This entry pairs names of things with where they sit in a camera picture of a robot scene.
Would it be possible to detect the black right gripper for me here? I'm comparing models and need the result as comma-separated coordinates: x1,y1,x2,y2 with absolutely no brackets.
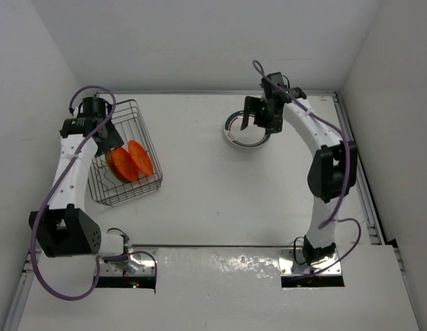
244,95,285,134

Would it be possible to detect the white plate green red rim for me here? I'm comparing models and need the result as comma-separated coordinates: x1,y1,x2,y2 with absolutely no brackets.
223,111,270,151

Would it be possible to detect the small orange plate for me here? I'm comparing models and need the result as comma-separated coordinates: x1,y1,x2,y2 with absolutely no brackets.
128,140,154,176

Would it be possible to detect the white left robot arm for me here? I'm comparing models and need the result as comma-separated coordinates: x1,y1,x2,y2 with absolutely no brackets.
29,97,124,258

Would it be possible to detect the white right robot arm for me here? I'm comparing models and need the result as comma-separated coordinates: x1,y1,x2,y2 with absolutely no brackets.
241,72,358,265

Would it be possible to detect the olive brown plate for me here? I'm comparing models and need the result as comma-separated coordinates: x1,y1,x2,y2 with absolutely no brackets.
105,152,124,182

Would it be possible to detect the large orange plate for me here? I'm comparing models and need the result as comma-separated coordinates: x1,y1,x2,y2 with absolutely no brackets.
110,147,139,182

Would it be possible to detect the white front foam board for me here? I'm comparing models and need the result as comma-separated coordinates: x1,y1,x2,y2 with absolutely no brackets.
19,245,418,330

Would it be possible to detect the metal wire dish rack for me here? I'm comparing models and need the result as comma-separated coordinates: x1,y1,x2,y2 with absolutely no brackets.
88,99,163,206

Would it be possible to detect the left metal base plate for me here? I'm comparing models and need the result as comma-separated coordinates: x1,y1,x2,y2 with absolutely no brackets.
99,251,157,278

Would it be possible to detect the metal base plate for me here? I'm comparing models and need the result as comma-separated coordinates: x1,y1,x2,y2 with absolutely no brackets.
99,251,157,278
279,246,342,277

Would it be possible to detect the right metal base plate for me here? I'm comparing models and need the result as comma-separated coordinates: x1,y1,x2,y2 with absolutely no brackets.
279,246,342,277

